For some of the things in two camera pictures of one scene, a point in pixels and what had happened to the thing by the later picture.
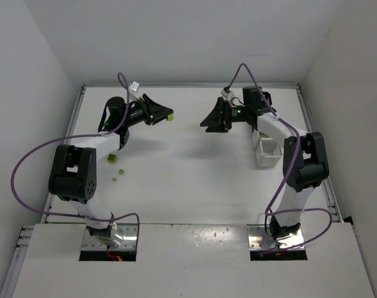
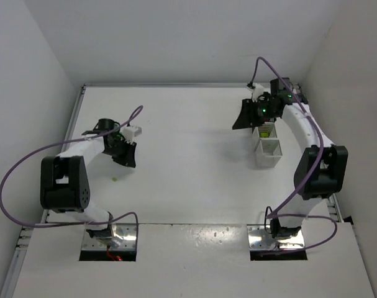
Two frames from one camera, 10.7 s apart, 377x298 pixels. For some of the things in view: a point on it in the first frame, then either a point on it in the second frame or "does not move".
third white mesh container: [256, 135] does not move
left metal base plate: [129, 240] does not move
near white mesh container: [268, 153] does not move
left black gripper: [148, 111] -> [123, 150]
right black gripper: [223, 113] -> [252, 110]
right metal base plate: [260, 238] does not move
